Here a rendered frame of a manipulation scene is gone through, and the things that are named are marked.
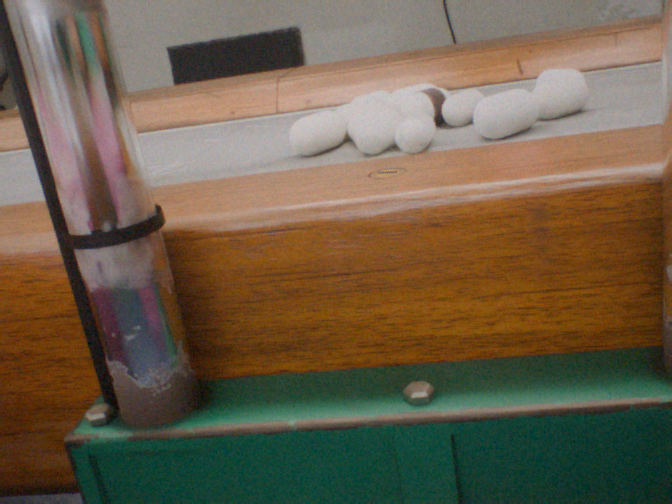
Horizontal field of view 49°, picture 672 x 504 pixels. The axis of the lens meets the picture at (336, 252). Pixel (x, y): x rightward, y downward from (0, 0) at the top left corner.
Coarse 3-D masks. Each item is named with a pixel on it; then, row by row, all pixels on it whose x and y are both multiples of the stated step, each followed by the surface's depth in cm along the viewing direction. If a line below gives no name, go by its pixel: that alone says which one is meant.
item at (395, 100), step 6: (420, 84) 44; (426, 84) 44; (396, 90) 43; (402, 90) 43; (408, 90) 43; (414, 90) 43; (420, 90) 43; (390, 96) 43; (396, 96) 43; (402, 96) 43; (390, 102) 43; (396, 102) 43; (396, 108) 43
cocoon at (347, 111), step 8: (352, 104) 41; (360, 104) 41; (368, 104) 41; (376, 104) 41; (384, 104) 42; (336, 112) 41; (344, 112) 41; (352, 112) 41; (360, 112) 41; (344, 120) 41
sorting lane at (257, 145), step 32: (608, 96) 42; (640, 96) 41; (192, 128) 56; (224, 128) 54; (256, 128) 51; (288, 128) 49; (448, 128) 41; (544, 128) 37; (576, 128) 36; (608, 128) 35; (0, 160) 56; (32, 160) 54; (160, 160) 45; (192, 160) 44; (224, 160) 42; (256, 160) 40; (288, 160) 39; (320, 160) 38; (352, 160) 37; (0, 192) 43; (32, 192) 42
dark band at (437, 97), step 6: (426, 90) 41; (432, 90) 41; (438, 90) 41; (432, 96) 41; (438, 96) 41; (444, 96) 41; (432, 102) 41; (438, 102) 41; (438, 108) 41; (438, 114) 41; (438, 120) 41; (444, 120) 42
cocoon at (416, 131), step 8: (416, 112) 37; (408, 120) 35; (416, 120) 35; (424, 120) 36; (432, 120) 37; (400, 128) 35; (408, 128) 35; (416, 128) 35; (424, 128) 35; (432, 128) 36; (400, 136) 35; (408, 136) 35; (416, 136) 35; (424, 136) 35; (432, 136) 36; (400, 144) 35; (408, 144) 35; (416, 144) 35; (424, 144) 35; (408, 152) 36; (416, 152) 36
